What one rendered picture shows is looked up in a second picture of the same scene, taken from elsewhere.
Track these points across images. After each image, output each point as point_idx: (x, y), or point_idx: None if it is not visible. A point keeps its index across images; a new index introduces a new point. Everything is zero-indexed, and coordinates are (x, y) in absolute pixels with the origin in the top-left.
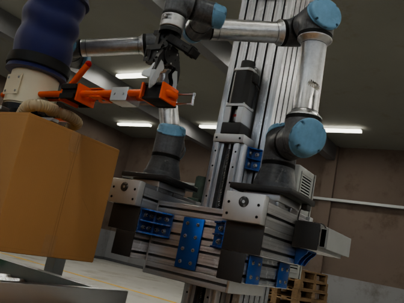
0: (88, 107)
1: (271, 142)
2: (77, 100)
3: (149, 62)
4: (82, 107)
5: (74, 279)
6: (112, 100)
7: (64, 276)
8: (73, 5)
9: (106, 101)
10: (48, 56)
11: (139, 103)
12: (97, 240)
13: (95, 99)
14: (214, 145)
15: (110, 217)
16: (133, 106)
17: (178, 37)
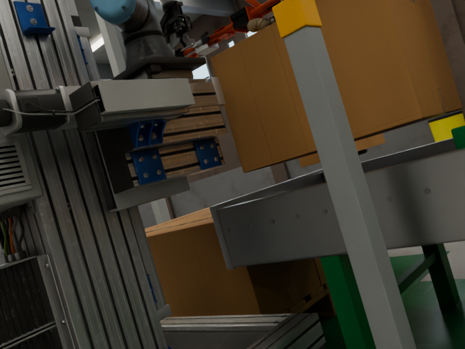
0: (238, 27)
1: None
2: (245, 32)
3: (188, 31)
4: (243, 23)
5: (275, 195)
6: (216, 49)
7: (291, 191)
8: None
9: (221, 37)
10: None
11: (195, 51)
12: (237, 151)
13: (230, 34)
14: (87, 41)
15: (223, 122)
16: (200, 53)
17: (165, 10)
